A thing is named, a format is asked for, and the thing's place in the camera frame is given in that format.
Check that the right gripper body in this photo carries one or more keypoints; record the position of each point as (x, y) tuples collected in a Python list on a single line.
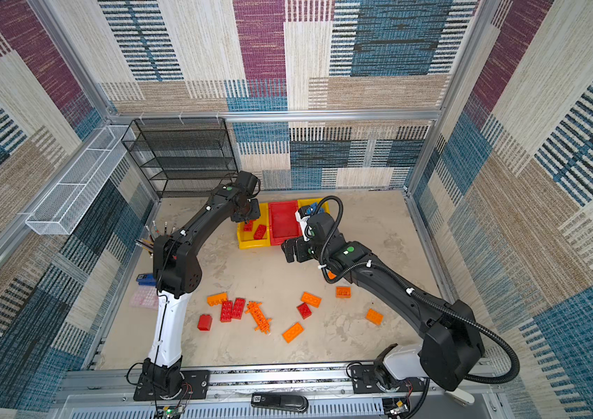
[(293, 250)]

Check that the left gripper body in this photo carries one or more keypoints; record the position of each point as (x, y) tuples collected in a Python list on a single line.
[(253, 213)]

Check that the blue lego brick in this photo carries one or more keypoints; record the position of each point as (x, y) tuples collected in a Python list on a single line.
[(311, 209)]

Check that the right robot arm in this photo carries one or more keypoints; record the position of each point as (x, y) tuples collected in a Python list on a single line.
[(452, 338)]

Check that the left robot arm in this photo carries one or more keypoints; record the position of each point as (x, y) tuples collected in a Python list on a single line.
[(178, 273)]

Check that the red plastic bin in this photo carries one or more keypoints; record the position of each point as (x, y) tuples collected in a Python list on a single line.
[(282, 222)]

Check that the left yellow plastic bin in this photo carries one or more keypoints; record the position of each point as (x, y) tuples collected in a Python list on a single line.
[(246, 238)]

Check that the yellow plastic bin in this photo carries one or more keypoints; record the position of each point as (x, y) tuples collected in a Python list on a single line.
[(246, 238), (312, 202)]

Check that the right yellow plastic bin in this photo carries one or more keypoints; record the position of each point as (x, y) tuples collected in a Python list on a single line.
[(312, 202)]

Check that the red metal pencil cup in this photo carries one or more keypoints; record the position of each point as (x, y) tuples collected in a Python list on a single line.
[(156, 234)]

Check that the blue stapler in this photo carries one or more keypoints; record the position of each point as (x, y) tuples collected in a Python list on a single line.
[(146, 279)]

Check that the pink calculator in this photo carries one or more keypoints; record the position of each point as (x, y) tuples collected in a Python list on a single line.
[(145, 297)]

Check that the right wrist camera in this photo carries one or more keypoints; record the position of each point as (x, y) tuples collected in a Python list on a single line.
[(303, 222)]

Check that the black wire mesh shelf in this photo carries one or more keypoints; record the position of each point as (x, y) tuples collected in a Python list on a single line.
[(182, 157)]

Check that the black remote on rail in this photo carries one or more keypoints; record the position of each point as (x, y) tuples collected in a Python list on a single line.
[(278, 401)]

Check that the white wire wall basket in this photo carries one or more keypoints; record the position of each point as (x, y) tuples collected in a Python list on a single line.
[(63, 208)]

